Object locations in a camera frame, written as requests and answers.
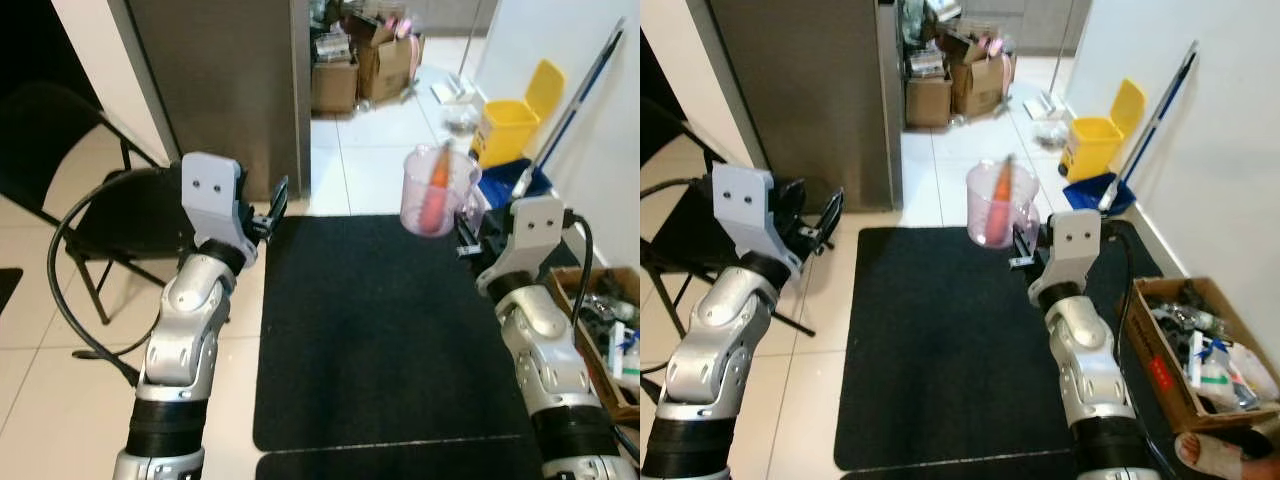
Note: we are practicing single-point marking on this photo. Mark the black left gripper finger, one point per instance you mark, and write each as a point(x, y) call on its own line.
point(270, 228)
point(831, 212)
point(279, 198)
point(816, 240)

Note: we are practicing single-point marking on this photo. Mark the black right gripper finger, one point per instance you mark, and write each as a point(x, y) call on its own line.
point(1022, 234)
point(467, 249)
point(470, 221)
point(1018, 261)

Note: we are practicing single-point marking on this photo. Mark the pink clear measuring cup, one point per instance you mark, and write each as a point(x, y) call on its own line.
point(1025, 205)
point(462, 190)

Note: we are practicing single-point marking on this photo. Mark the orange carrot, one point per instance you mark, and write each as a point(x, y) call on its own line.
point(437, 195)
point(1000, 205)

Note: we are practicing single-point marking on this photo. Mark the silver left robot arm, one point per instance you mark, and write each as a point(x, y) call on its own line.
point(185, 320)
point(720, 340)

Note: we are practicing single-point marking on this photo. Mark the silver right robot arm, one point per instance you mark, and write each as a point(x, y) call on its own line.
point(1085, 370)
point(550, 370)

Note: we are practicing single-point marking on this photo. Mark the grey steel fridge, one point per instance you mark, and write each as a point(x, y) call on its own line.
point(810, 90)
point(220, 90)

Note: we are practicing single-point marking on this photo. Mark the blue dustpan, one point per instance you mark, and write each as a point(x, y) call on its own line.
point(1090, 195)
point(510, 185)

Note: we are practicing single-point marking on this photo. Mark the cardboard box of rubbish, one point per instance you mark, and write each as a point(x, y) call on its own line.
point(1150, 370)
point(562, 310)

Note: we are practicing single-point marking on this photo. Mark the yellow cartoon bin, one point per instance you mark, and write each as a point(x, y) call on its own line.
point(505, 125)
point(1095, 140)

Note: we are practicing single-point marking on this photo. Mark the clear bag of rubbish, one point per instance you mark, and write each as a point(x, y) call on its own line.
point(462, 118)
point(1052, 132)

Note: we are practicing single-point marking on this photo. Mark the black floor mat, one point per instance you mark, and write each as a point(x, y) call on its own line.
point(380, 330)
point(960, 472)
point(400, 465)
point(950, 350)

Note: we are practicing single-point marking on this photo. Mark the small cardboard box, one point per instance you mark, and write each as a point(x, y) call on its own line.
point(333, 90)
point(928, 103)

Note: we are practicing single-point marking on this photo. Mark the black folding chair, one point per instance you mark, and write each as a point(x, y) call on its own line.
point(670, 240)
point(130, 225)

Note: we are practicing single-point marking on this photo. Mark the blue broom pole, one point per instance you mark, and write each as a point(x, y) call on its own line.
point(570, 108)
point(1147, 125)

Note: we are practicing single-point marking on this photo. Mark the pink plastic items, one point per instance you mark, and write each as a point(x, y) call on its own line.
point(993, 45)
point(405, 30)

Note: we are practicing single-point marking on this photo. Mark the person's bare foot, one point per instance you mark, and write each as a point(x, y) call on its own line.
point(1220, 450)

